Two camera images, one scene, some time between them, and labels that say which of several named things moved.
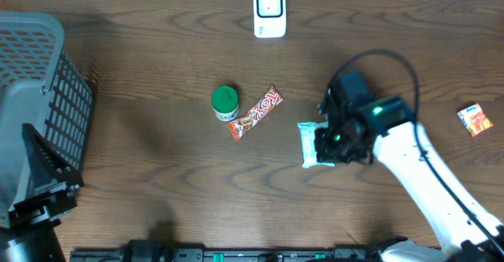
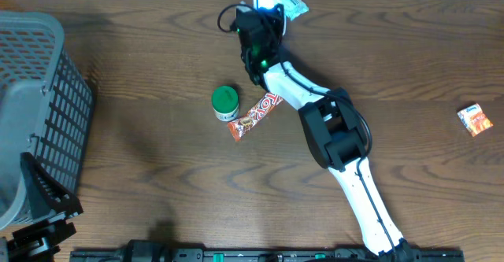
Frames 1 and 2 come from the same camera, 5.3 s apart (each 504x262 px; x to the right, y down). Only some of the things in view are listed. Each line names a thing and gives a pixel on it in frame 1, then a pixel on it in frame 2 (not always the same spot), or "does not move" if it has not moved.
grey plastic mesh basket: x=40 y=86 does not move
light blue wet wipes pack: x=309 y=148 -> x=294 y=5
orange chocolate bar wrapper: x=239 y=127 does not move
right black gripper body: x=339 y=143 -> x=274 y=23
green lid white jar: x=225 y=103 does not move
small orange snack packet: x=474 y=119 does not move
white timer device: x=269 y=11 does not move
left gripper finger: x=47 y=166 -> x=47 y=193
